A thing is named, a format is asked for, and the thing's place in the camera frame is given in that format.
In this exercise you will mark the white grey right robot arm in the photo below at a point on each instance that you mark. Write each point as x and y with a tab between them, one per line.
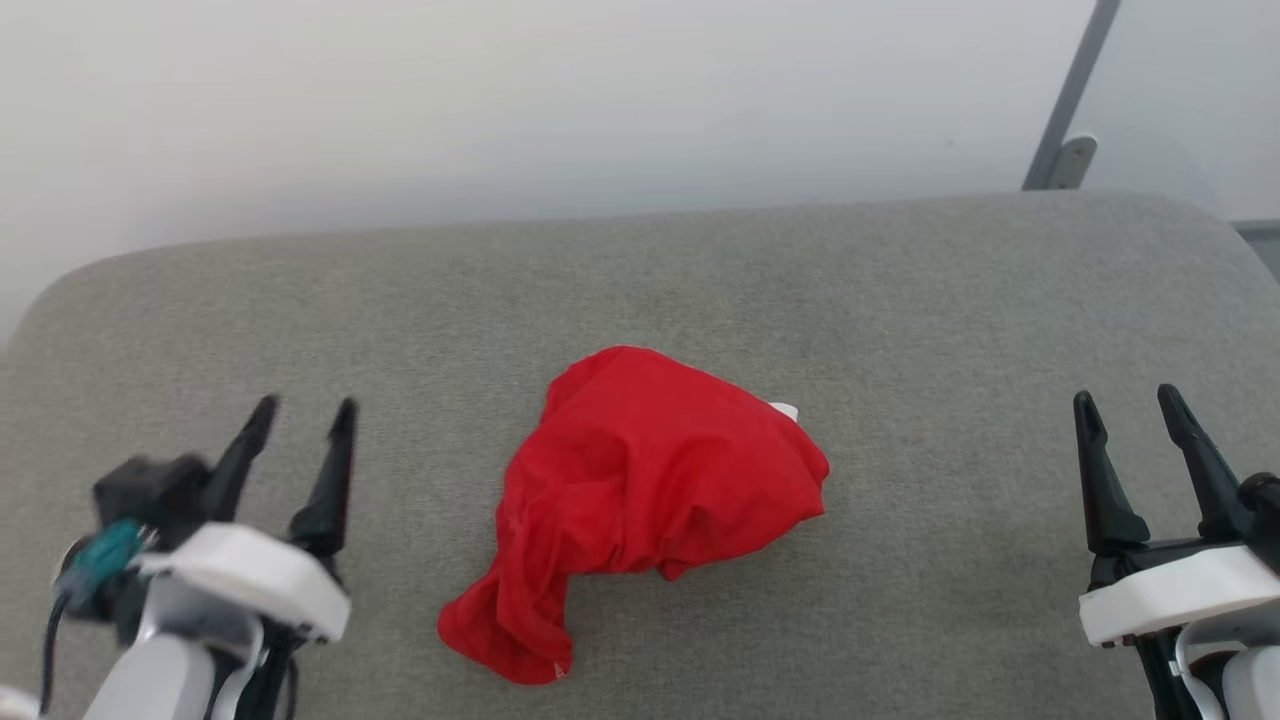
1250	690

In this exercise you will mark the grey fabric sofa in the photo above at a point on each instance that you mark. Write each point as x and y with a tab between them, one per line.
900	300

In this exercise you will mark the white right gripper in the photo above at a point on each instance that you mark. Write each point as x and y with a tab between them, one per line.
1180	595

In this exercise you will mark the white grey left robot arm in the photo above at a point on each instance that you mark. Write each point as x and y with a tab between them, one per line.
160	680

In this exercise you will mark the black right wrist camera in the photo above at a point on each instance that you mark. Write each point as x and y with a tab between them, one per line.
1262	520

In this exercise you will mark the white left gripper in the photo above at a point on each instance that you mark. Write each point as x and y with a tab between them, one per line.
250	575

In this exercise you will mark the grey metal bracket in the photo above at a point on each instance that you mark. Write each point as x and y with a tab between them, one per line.
1075	157

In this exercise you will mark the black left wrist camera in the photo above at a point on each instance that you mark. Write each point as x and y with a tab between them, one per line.
150	490

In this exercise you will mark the red garment with white trim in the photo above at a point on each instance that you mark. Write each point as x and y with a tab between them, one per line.
650	470

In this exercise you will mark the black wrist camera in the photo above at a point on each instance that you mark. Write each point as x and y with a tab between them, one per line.
1262	520
150	490

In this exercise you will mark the grey metal pole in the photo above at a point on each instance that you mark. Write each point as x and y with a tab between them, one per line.
1075	90

